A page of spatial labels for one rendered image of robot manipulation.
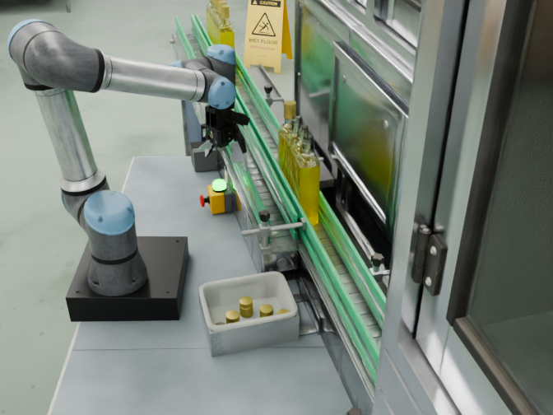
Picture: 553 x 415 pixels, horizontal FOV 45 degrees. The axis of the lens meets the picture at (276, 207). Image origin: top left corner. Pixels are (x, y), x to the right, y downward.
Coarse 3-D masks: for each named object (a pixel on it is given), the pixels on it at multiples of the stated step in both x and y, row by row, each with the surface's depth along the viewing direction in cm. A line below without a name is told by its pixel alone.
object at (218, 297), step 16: (272, 272) 172; (208, 288) 168; (224, 288) 170; (240, 288) 171; (256, 288) 172; (272, 288) 174; (288, 288) 167; (208, 304) 170; (224, 304) 172; (256, 304) 172; (272, 304) 172; (288, 304) 164; (208, 320) 157; (224, 320) 167; (240, 320) 167; (256, 320) 157; (272, 320) 158
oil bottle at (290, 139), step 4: (288, 136) 183; (292, 136) 182; (296, 136) 181; (288, 140) 182; (292, 140) 181; (296, 140) 181; (288, 144) 182; (292, 144) 181; (288, 148) 183; (288, 152) 183; (288, 156) 184; (288, 160) 185; (288, 164) 185; (288, 168) 186; (288, 172) 187; (288, 176) 187; (288, 180) 188
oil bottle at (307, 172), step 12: (300, 156) 172; (312, 156) 172; (300, 168) 172; (312, 168) 173; (300, 180) 174; (312, 180) 175; (300, 192) 176; (312, 192) 177; (300, 204) 178; (312, 204) 179; (312, 216) 181
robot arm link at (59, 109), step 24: (24, 24) 145; (48, 24) 147; (24, 48) 140; (24, 72) 146; (48, 96) 151; (72, 96) 155; (48, 120) 155; (72, 120) 156; (72, 144) 159; (72, 168) 162; (96, 168) 168; (72, 192) 165; (96, 192) 166; (72, 216) 170
